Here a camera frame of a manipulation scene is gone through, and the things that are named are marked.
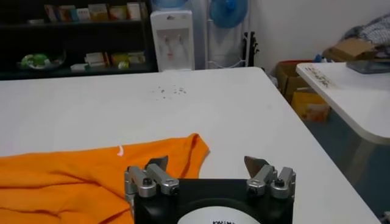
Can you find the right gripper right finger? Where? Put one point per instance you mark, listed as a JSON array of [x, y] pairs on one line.
[[265, 179]]

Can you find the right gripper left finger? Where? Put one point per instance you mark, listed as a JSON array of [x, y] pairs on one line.
[[146, 182]]

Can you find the orange t-shirt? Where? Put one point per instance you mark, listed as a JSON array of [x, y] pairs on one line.
[[76, 182]]

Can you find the pile of grey clothes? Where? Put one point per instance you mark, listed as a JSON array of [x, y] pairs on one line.
[[374, 30]]

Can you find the yellow cardboard box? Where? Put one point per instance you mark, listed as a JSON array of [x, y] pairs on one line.
[[310, 106]]

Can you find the red-rimmed cardboard box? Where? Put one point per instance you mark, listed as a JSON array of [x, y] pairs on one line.
[[288, 79]]

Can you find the white side table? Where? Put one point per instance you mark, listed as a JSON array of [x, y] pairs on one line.
[[350, 100]]

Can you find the black stand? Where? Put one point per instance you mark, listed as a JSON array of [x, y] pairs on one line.
[[251, 48]]

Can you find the white box red print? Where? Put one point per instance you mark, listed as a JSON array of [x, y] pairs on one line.
[[95, 59]]

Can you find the flat white box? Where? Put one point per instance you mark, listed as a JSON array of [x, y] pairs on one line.
[[79, 67]]

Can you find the white water dispenser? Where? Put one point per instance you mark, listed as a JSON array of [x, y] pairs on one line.
[[172, 39]]

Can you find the white water jug rack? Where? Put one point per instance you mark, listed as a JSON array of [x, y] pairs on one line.
[[207, 45]]

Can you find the open brown cardboard box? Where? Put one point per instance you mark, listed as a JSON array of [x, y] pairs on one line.
[[350, 48]]

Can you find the black shelving unit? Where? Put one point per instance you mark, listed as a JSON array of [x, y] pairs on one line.
[[76, 39]]

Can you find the green white bowl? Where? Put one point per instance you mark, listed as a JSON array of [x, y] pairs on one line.
[[39, 61]]

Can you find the white paper cup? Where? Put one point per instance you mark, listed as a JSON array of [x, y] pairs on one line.
[[133, 10]]

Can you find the upright blue water jug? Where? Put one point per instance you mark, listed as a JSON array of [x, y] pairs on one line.
[[169, 3]]

